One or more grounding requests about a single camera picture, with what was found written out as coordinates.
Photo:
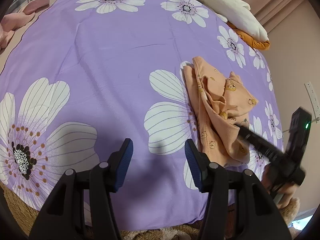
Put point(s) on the pink crumpled garment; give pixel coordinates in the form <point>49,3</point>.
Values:
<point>16,20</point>

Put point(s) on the orange duck print garment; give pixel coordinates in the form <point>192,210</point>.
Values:
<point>221,105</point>

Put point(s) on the white wall power strip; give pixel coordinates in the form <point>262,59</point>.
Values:
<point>313,99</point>

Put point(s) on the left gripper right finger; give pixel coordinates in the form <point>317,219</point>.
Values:
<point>256,215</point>

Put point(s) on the purple floral bed sheet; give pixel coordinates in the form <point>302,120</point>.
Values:
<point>89,73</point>

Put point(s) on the white goose plush toy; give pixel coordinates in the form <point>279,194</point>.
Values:
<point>238,13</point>

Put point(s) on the beige fuzzy sleeve forearm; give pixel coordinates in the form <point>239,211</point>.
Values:
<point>290,212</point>

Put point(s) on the orange mustard cloth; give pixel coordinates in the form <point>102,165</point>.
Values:
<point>250,40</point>

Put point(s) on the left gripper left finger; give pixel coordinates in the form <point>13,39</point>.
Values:
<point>62,215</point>

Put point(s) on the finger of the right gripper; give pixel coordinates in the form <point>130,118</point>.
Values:
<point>259,143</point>

